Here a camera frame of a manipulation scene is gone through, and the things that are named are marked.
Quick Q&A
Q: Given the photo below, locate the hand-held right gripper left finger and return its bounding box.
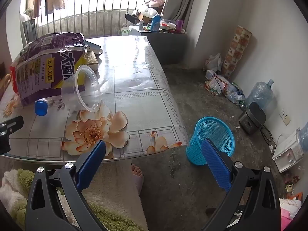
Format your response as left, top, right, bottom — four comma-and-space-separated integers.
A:
25, 140, 107, 231

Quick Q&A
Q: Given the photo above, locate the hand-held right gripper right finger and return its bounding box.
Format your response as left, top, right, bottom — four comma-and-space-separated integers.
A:
201, 138, 282, 231

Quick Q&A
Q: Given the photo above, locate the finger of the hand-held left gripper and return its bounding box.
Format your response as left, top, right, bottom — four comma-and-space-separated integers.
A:
0, 116, 24, 155

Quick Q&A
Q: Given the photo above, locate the blue mesh waste basket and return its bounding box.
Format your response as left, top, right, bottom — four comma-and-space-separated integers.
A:
186, 117, 235, 166

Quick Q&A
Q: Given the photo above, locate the brown vacuum packed packet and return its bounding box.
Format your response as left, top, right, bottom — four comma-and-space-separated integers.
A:
85, 51, 100, 72

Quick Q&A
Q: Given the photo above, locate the blue capped plastic bottle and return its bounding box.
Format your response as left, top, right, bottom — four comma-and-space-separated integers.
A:
34, 98, 65, 116

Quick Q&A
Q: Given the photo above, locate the white green fuzzy robe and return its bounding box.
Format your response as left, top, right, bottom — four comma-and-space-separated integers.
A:
0, 168, 148, 231

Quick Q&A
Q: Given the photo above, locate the person's foot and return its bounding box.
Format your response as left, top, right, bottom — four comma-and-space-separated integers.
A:
130, 164, 144, 195

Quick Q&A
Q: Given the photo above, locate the grey rice cooker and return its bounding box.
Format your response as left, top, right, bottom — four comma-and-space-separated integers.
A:
239, 102, 267, 135

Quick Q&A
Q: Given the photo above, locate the large purple printed bag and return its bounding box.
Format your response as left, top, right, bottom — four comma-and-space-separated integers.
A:
10, 32, 88, 107

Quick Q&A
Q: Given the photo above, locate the white plastic appliance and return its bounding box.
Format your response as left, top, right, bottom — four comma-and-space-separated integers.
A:
272, 129, 304, 173

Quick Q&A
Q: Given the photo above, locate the clear plastic cup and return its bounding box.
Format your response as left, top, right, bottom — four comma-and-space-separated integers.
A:
61, 65, 101, 113

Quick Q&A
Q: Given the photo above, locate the crumpled clear plastic bag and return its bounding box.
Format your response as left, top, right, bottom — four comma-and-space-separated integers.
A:
224, 82, 246, 104

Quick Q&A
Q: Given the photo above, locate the printed plastic packet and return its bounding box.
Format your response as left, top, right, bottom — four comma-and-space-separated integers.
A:
205, 74, 229, 95

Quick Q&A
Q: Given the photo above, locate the large blue water jug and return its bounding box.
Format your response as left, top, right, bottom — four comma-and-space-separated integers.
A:
245, 79, 275, 111

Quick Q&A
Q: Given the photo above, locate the pink cloth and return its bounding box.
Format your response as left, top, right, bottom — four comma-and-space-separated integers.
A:
279, 197, 302, 229

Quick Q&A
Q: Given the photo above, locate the pale blue plastic bag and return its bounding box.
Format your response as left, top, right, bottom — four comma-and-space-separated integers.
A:
297, 121, 308, 150

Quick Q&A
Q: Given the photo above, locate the dark slatted rack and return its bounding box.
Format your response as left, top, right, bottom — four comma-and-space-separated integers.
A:
22, 18, 38, 44

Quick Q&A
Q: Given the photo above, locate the white plastic bag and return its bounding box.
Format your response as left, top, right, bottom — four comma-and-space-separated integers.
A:
205, 53, 223, 72

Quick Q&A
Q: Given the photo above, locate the tall patterned box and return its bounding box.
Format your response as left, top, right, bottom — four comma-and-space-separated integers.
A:
221, 25, 252, 80

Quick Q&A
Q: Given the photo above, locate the grey cabinet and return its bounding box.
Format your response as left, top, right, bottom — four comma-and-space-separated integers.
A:
129, 25, 188, 64

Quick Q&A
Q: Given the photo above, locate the metal balcony railing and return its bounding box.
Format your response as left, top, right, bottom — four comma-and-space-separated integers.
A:
22, 0, 166, 39

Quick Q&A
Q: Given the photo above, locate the blue detergent bottle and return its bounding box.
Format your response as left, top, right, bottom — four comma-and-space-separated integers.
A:
151, 14, 161, 32

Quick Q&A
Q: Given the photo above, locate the cardboard box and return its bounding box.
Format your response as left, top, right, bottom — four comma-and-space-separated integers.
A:
137, 12, 150, 23

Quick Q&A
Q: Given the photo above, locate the grey curtain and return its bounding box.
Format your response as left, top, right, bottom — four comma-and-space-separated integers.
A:
161, 0, 200, 23

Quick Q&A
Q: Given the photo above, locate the black cable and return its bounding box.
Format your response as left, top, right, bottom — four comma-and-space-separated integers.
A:
259, 125, 277, 150

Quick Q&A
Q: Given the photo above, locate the wall socket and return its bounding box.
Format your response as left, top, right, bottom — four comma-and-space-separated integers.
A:
280, 108, 291, 126

